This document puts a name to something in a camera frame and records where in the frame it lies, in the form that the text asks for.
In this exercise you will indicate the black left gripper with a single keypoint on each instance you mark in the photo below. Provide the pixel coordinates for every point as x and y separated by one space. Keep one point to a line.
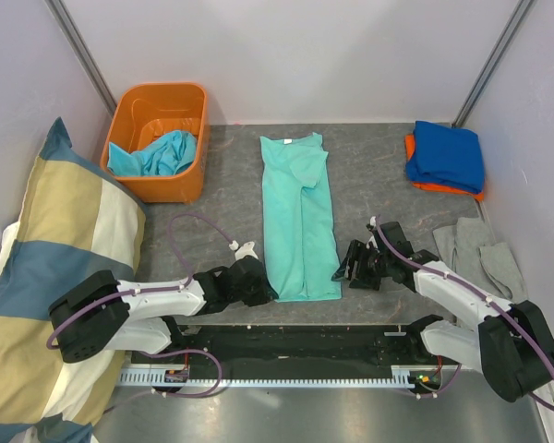
265 295

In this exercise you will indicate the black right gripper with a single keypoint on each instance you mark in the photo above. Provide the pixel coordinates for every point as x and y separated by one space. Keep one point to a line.
343 273

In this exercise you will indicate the mint green t shirt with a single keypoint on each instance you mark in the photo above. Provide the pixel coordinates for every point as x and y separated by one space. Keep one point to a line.
300 250

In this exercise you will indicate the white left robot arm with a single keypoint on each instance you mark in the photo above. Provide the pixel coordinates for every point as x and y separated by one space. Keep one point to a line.
103 313

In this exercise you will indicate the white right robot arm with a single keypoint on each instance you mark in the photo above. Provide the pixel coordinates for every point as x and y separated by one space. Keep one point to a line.
509 344

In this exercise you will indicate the grey cloth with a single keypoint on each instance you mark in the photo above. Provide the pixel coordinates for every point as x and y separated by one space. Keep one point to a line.
467 248

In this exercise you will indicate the folded orange t shirt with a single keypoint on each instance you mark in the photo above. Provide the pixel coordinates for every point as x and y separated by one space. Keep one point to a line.
410 148

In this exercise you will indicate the light blue t shirt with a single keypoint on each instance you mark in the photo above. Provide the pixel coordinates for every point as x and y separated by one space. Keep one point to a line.
169 155

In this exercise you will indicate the folded blue t shirt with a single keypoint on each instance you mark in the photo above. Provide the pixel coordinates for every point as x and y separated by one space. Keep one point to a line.
446 156

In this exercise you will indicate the orange plastic basket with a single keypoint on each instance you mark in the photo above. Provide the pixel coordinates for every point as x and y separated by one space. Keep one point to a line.
145 113

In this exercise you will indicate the striped blue beige pillow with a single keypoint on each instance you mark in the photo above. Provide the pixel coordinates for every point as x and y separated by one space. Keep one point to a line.
75 220

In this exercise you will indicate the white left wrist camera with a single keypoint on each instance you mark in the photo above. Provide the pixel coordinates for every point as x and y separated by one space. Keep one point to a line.
247 249

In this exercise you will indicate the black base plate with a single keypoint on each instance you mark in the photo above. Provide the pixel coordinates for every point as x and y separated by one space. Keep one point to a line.
311 351

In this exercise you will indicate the white slotted cable duct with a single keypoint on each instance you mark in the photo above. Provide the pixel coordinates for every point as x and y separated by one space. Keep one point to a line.
134 377

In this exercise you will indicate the right aluminium corner post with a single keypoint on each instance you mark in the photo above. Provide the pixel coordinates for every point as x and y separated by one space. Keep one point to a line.
500 48

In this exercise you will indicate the aluminium corner post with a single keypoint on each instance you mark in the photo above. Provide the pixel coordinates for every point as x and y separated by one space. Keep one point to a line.
500 48
73 35

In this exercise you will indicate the left aluminium corner post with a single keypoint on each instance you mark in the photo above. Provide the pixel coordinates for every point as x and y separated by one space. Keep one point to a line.
73 35

